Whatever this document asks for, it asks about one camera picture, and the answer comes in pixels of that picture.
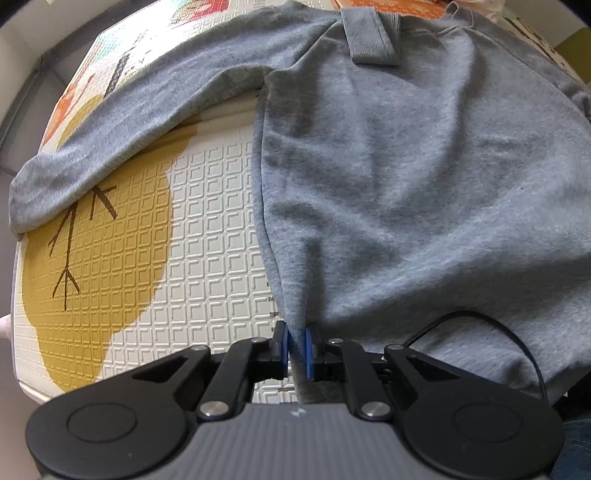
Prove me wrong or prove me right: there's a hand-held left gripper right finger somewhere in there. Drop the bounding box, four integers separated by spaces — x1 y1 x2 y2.
304 326 462 422

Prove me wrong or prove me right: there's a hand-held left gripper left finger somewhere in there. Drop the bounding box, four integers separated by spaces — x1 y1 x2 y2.
131 320 291 422

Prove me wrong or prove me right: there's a grey sweatshirt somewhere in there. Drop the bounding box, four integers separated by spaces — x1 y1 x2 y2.
9 0 591 403

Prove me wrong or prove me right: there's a printed foam play mat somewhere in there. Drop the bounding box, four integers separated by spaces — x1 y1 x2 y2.
13 0 591 403

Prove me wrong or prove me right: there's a black cable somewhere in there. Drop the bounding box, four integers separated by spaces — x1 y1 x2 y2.
401 311 551 403

